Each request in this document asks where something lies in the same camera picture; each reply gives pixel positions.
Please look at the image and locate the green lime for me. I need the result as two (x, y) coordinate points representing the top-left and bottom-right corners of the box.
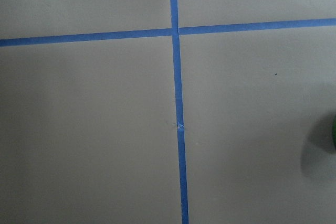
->
(332, 116), (336, 150)

